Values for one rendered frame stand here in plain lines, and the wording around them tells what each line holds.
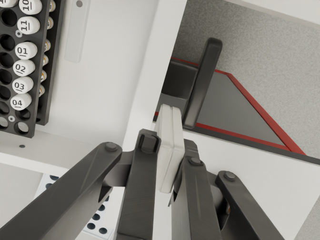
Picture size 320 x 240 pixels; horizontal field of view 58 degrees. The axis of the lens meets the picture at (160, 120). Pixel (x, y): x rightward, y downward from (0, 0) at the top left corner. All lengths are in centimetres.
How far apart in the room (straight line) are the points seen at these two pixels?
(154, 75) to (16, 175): 34
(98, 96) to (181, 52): 85
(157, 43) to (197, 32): 94
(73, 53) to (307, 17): 23
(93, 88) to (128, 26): 7
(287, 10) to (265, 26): 87
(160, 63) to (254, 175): 29
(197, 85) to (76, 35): 13
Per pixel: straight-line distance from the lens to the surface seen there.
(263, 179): 46
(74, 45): 30
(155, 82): 21
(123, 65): 30
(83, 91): 32
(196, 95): 23
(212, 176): 16
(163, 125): 18
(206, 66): 22
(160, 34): 20
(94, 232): 47
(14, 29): 26
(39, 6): 24
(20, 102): 26
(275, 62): 122
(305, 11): 32
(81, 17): 29
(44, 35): 25
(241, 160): 44
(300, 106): 131
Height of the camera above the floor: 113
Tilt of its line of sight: 68 degrees down
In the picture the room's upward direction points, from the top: 176 degrees counter-clockwise
